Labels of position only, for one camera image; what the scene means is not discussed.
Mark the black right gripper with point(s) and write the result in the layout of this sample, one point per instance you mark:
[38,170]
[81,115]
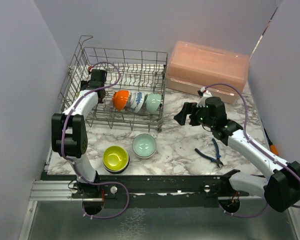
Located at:
[189,108]

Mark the white round bowl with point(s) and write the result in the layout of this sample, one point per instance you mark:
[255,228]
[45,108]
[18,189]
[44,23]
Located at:
[120,99]

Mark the blue floral bowl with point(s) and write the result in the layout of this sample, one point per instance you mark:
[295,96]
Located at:
[136,101]

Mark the celadon green bowl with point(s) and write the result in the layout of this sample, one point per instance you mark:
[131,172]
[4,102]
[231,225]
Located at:
[152,102]

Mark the yellow-green bowl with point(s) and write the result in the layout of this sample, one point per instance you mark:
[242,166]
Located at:
[115,157]

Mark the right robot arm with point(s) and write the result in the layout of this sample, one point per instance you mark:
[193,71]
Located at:
[280,186]

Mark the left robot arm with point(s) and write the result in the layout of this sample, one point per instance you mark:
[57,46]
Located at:
[68,129]

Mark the grey bowl under yellow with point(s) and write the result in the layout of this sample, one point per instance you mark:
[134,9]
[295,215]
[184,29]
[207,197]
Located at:
[117,171]

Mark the orange-tipped screwdriver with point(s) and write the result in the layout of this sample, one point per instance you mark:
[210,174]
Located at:
[273,149]

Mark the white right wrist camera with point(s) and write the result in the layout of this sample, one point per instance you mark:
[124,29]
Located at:
[204,94]

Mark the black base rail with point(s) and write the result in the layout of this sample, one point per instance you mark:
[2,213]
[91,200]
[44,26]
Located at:
[138,191]

